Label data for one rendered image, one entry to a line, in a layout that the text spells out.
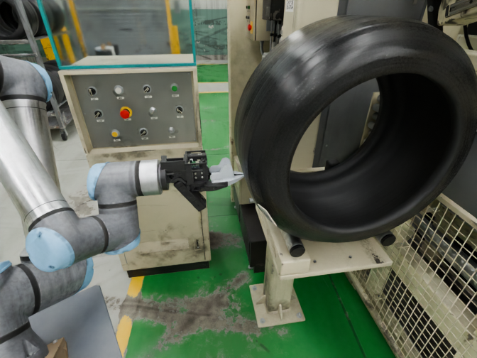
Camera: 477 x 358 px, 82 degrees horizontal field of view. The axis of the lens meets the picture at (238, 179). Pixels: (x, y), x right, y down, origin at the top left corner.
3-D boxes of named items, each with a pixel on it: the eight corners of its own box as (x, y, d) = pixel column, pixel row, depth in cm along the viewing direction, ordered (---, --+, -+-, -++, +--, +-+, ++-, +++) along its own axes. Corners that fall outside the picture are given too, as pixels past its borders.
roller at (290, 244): (270, 177, 105) (275, 185, 108) (260, 184, 106) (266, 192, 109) (301, 243, 76) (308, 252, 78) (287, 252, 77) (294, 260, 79)
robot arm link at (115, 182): (100, 199, 73) (96, 162, 72) (148, 196, 75) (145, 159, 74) (85, 206, 64) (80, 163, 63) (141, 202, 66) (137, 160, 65)
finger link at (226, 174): (246, 165, 69) (209, 167, 68) (246, 185, 72) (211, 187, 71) (244, 159, 71) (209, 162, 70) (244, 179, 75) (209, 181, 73)
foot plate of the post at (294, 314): (249, 286, 173) (249, 282, 171) (290, 280, 176) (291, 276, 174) (258, 328, 151) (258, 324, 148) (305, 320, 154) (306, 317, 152)
